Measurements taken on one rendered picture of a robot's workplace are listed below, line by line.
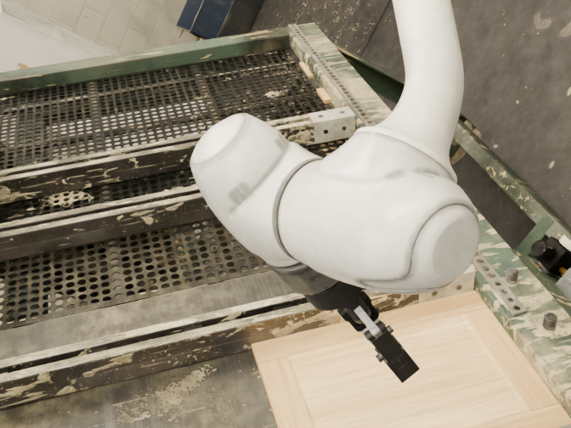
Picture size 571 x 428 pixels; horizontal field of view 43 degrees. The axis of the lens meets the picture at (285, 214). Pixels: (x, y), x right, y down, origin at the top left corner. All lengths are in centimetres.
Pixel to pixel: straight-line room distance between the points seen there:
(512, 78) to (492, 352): 183
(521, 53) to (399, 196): 260
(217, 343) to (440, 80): 90
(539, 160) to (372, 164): 226
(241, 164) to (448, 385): 82
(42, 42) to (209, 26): 125
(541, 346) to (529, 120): 163
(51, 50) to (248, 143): 436
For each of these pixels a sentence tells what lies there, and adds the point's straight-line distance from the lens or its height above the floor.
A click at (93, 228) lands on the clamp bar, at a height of 153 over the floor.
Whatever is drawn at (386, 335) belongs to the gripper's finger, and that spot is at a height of 147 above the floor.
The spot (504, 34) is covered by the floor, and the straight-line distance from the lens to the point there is 328.
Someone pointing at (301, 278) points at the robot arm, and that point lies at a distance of 76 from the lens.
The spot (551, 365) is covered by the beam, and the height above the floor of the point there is 90.
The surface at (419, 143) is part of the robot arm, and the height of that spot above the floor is 165.
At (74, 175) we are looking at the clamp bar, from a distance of 202.
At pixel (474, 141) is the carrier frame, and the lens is 284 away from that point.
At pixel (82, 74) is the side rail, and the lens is 267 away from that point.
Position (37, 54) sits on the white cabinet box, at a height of 136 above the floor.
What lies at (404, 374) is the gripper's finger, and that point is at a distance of 97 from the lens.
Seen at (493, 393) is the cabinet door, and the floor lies 97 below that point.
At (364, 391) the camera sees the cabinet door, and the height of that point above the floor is 115.
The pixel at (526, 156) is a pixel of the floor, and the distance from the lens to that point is 289.
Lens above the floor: 201
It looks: 29 degrees down
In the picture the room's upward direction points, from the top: 69 degrees counter-clockwise
